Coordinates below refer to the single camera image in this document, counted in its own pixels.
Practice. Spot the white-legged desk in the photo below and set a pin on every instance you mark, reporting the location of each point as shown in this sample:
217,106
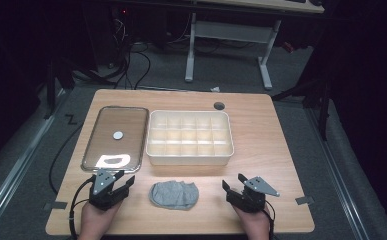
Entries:
234,31

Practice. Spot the person's right hand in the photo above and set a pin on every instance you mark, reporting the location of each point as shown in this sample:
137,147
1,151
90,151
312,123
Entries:
256,220

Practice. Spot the person's left hand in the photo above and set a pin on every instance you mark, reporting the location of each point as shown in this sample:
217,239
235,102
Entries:
97,216

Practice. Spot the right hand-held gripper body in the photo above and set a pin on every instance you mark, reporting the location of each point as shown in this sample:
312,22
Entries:
252,198

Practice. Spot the black metal stand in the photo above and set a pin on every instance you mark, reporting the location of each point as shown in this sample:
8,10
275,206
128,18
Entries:
317,96
52,86

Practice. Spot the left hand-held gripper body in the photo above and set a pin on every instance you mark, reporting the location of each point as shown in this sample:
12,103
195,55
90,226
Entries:
102,186

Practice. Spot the round black table grommet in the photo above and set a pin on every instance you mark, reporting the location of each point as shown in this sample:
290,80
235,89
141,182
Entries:
219,106

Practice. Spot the crumpled white paper scrap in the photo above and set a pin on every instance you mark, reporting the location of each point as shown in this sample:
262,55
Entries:
215,89

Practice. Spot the white compartment storage box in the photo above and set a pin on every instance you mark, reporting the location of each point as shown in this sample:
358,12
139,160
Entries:
189,138

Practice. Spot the grey sock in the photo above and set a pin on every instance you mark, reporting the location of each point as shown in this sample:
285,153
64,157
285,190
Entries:
174,195

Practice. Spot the grey tape strip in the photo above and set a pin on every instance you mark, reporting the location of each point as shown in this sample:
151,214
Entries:
56,205
304,200

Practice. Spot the clear plastic box lid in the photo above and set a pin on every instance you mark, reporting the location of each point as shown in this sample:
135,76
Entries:
114,150

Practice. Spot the metal floor rail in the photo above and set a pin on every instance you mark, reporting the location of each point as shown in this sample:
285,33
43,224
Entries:
337,173
17,170

